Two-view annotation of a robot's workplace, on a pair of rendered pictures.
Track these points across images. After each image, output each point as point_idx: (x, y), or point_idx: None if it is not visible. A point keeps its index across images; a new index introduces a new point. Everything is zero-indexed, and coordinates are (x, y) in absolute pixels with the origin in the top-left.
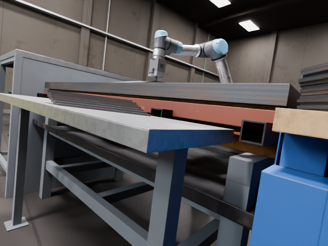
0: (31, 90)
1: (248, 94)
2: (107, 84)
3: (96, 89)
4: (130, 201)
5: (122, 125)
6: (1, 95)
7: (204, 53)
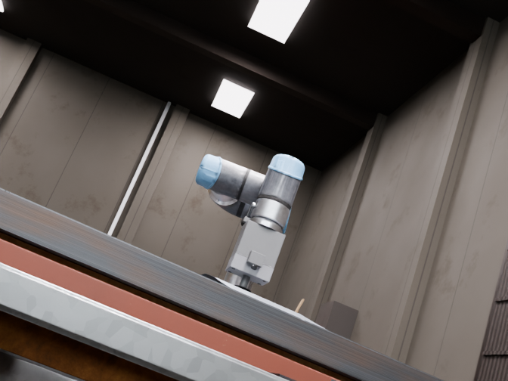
0: None
1: None
2: (339, 342)
3: (280, 335)
4: None
5: None
6: (143, 331)
7: (242, 207)
